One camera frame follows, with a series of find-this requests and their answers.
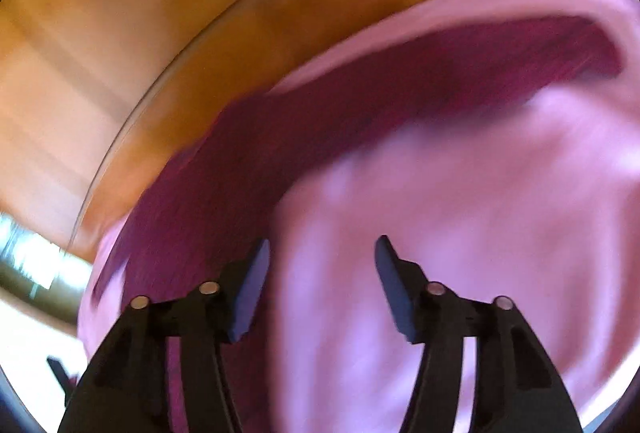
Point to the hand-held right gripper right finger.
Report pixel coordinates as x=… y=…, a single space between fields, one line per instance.
x=395 y=293

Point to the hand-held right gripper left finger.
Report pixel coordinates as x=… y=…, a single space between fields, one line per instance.
x=252 y=293

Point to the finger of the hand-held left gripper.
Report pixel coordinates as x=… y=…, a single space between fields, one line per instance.
x=61 y=375

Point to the pink cloth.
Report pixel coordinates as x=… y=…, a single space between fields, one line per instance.
x=450 y=193

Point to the dark magenta heathered garment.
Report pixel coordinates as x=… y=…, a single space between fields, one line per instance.
x=280 y=138

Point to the bright window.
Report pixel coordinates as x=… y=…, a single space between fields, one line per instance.
x=35 y=258

